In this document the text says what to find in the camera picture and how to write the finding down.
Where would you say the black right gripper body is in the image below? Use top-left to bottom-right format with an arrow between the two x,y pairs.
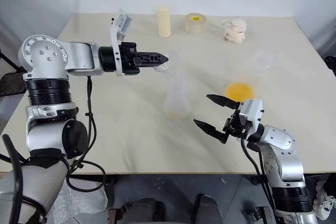
223,108 -> 249,138

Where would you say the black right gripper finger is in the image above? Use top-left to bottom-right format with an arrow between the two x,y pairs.
205,94 -> 241,110
193,119 -> 229,145

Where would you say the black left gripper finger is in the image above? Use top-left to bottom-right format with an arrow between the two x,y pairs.
136,51 -> 170,62
138,60 -> 170,69

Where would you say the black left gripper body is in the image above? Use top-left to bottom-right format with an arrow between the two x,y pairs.
119,42 -> 141,76

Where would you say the clear plastic funnel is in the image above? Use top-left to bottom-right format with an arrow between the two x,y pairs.
153,62 -> 169,74

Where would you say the clear cup of orange liquid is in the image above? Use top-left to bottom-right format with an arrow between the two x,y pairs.
224,75 -> 260,103

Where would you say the cream cylinder block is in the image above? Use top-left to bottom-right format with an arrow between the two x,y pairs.
156,5 -> 172,38

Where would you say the clear plastic cup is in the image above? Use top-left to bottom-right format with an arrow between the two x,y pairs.
162,68 -> 192,120

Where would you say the clear tape roll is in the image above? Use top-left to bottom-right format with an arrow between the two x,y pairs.
184,12 -> 208,35

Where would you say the crumpled white pink tissue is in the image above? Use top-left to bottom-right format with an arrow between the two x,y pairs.
222,18 -> 249,45

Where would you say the dark rounded shape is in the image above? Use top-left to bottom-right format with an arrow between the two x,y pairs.
194,194 -> 230,224

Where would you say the white sneaker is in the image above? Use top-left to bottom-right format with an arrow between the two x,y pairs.
313,180 -> 336,220

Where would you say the black chair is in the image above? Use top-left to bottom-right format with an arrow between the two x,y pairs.
0,48 -> 28,98

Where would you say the clear plastic bag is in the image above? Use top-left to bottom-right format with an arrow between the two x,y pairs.
51,176 -> 109,223

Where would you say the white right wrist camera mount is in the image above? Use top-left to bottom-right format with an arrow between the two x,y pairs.
238,99 -> 264,136

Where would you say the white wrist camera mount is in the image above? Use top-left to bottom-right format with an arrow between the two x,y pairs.
238,99 -> 264,136
109,8 -> 135,78

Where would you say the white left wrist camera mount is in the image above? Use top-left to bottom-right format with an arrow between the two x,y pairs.
109,8 -> 135,78

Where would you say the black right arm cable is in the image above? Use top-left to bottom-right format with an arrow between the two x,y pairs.
240,138 -> 277,210

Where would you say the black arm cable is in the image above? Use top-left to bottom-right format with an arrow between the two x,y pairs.
240,138 -> 277,210
65,76 -> 107,192

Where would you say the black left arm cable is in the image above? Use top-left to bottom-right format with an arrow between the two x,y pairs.
65,76 -> 107,192

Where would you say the thick black hose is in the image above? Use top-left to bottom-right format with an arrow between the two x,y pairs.
1,134 -> 25,224

